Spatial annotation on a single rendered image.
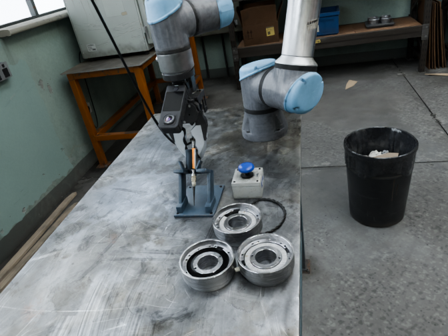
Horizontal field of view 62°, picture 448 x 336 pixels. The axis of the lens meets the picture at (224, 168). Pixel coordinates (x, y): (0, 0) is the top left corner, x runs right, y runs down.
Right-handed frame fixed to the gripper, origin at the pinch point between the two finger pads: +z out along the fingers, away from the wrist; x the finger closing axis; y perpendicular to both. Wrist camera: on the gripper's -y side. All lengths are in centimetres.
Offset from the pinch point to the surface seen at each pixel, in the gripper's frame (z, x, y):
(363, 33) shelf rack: 47, -74, 322
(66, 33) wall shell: -8, 153, 190
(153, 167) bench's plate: 12.0, 19.9, 15.9
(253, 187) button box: 8.8, -13.6, -1.5
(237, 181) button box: 7.4, -9.9, -0.5
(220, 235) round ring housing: 8.9, -9.1, -18.5
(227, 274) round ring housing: 8.9, -12.6, -29.1
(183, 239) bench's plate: 11.9, 0.3, -16.4
